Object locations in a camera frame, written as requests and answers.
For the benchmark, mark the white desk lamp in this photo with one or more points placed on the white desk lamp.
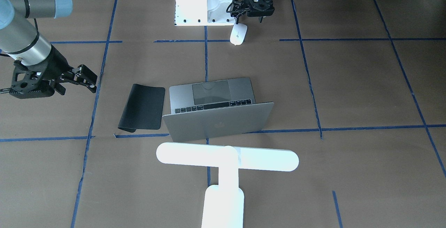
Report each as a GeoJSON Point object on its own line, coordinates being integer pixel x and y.
{"type": "Point", "coordinates": [223, 205]}

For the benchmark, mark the white computer mouse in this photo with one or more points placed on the white computer mouse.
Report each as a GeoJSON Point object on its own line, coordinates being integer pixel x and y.
{"type": "Point", "coordinates": [238, 34]}

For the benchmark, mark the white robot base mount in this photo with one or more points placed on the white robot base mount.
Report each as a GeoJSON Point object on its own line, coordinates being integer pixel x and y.
{"type": "Point", "coordinates": [202, 13]}

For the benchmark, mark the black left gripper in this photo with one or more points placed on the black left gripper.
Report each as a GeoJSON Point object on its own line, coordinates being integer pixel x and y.
{"type": "Point", "coordinates": [239, 8]}

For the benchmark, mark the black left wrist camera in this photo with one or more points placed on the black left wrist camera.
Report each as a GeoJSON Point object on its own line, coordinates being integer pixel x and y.
{"type": "Point", "coordinates": [237, 9]}

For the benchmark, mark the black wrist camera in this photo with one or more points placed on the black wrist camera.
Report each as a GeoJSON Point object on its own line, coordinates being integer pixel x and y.
{"type": "Point", "coordinates": [28, 81]}
{"type": "Point", "coordinates": [237, 9]}

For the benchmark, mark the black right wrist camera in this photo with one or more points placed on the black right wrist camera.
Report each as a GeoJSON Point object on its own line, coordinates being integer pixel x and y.
{"type": "Point", "coordinates": [28, 81]}

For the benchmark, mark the grey laptop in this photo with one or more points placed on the grey laptop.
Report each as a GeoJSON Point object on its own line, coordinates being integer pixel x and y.
{"type": "Point", "coordinates": [212, 109]}

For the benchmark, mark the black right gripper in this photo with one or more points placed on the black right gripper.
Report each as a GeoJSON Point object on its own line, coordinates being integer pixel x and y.
{"type": "Point", "coordinates": [54, 63]}

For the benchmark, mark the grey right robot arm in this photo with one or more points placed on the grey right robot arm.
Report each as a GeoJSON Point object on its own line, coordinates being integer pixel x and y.
{"type": "Point", "coordinates": [20, 38]}

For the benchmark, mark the black mouse pad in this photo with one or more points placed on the black mouse pad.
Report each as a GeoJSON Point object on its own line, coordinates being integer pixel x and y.
{"type": "Point", "coordinates": [143, 109]}

